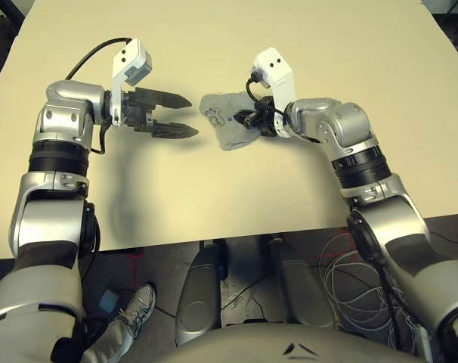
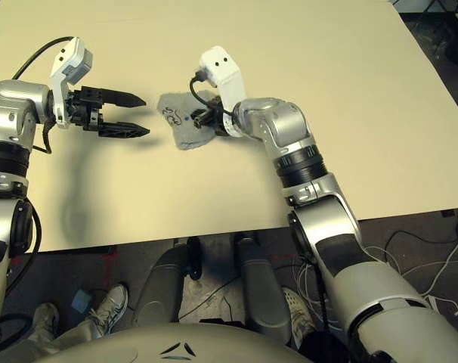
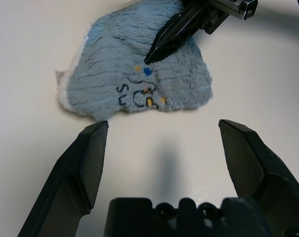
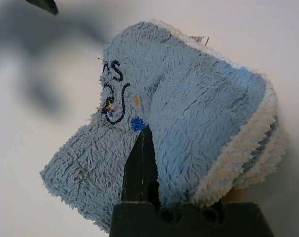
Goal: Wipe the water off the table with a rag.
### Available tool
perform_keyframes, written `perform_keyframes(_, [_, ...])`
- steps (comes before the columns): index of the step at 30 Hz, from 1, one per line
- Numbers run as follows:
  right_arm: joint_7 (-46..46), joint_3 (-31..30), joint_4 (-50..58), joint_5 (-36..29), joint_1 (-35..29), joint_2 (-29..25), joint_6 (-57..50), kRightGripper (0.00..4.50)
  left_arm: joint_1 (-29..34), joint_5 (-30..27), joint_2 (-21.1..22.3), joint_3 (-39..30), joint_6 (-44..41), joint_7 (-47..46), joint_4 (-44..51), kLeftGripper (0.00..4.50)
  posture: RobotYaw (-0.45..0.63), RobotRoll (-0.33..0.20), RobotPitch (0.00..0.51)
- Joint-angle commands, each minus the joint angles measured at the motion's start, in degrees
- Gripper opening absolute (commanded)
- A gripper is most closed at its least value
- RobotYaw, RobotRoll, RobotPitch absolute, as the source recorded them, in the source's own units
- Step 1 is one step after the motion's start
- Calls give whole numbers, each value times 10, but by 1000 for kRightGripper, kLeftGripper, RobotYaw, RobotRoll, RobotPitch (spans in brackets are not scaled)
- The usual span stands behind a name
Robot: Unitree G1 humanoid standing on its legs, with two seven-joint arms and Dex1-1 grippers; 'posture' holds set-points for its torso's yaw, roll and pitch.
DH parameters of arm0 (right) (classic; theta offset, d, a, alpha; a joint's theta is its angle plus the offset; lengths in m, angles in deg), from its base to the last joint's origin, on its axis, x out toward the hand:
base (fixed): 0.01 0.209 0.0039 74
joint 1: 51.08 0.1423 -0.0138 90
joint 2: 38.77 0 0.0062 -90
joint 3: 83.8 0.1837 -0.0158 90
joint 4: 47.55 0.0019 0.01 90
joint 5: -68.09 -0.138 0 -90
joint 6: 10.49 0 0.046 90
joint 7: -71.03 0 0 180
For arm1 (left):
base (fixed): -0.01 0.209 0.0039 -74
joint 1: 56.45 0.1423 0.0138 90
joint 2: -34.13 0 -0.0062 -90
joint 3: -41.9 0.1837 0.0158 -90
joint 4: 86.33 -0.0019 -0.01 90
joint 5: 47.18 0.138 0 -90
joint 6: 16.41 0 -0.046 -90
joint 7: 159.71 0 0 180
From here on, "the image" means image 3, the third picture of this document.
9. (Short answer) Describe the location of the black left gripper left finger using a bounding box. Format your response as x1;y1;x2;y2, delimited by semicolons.
17;120;110;237

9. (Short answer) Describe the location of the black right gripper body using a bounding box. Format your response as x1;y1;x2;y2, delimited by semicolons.
181;0;259;35

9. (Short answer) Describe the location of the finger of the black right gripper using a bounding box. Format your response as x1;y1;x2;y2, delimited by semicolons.
144;1;212;64

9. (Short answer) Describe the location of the grey fluffy rag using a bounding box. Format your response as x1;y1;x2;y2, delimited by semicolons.
55;0;214;121

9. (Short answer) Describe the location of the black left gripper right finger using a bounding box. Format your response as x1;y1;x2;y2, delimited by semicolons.
218;119;299;237

